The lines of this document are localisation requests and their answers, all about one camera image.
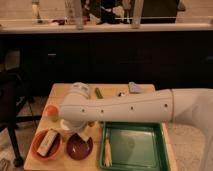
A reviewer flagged white rectangular eraser block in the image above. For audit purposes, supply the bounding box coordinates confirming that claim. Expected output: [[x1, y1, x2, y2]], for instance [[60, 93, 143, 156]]
[[37, 129, 58, 157]]

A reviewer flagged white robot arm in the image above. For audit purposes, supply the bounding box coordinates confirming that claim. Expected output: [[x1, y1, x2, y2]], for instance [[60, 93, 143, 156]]
[[59, 82, 213, 171]]

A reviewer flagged grey triangular cloth wedge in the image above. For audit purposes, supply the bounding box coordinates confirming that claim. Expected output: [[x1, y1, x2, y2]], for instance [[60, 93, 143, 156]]
[[128, 82, 144, 94]]

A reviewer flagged white round lid cup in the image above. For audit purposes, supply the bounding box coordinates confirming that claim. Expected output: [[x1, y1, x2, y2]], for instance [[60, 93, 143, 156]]
[[60, 119, 70, 132]]

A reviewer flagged green plastic tray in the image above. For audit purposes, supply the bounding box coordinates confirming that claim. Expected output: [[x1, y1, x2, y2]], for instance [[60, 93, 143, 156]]
[[99, 122, 171, 171]]

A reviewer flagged yellow corn cob toy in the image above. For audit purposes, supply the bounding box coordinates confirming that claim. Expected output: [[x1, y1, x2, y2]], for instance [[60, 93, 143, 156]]
[[104, 139, 112, 167]]

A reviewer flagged dark red bowl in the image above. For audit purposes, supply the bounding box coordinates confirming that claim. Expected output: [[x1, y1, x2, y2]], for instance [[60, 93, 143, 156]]
[[66, 133, 93, 160]]

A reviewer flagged dark cabinet counter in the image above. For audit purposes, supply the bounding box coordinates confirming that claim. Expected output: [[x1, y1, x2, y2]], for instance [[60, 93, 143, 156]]
[[0, 28, 213, 95]]

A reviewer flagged orange bowl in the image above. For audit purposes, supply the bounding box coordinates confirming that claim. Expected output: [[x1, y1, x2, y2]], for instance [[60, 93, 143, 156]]
[[31, 129, 61, 161]]

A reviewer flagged black office chair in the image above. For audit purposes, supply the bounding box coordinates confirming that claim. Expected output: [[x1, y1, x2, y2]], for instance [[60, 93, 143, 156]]
[[0, 72, 41, 167]]

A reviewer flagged white handled brush tool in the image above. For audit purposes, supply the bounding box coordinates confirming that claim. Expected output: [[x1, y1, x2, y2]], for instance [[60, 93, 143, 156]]
[[118, 92, 126, 97]]

